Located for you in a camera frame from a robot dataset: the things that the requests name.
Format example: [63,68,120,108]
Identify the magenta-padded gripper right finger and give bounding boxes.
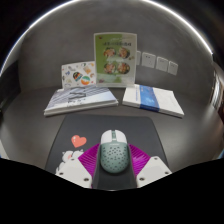
[127,143,173,189]

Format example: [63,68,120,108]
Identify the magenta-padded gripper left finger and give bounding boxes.
[55,142,103,190]

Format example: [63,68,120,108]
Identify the white and teal computer mouse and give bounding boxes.
[99,129,129,175]

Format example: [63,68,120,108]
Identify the black mouse pad heart print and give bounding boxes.
[44,114,170,175]

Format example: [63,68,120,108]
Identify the white book with blue stripe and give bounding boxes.
[121,83,186,119]

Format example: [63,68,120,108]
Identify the grey striped magazine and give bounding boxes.
[43,86,120,117]

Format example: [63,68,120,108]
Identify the white card with stickers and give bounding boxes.
[60,60,98,90]

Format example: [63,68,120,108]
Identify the green menu sign stand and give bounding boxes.
[93,31,139,89]

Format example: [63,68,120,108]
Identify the white wall socket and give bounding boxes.
[167,60,179,77]
[135,50,142,66]
[155,56,170,73]
[141,51,157,69]

